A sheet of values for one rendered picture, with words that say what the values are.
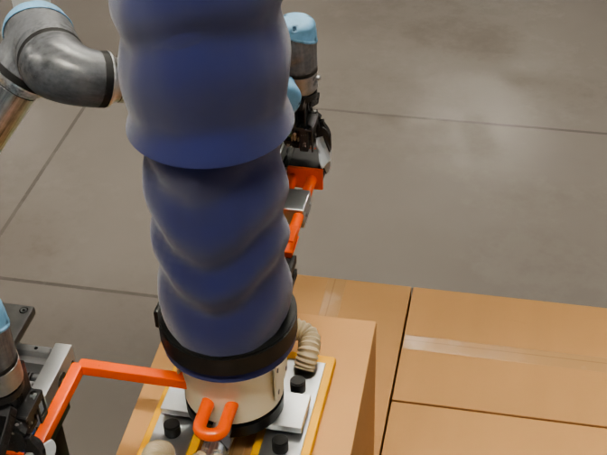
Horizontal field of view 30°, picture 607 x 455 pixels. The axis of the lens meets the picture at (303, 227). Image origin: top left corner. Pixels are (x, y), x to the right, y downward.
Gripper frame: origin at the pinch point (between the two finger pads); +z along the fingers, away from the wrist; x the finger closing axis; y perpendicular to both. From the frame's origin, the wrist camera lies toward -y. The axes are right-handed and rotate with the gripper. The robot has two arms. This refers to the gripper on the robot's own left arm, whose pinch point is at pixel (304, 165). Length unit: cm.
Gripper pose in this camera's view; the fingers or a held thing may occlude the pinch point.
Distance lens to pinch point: 237.9
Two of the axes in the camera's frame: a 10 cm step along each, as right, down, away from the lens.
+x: 9.8, 1.1, -1.8
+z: 0.3, 7.8, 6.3
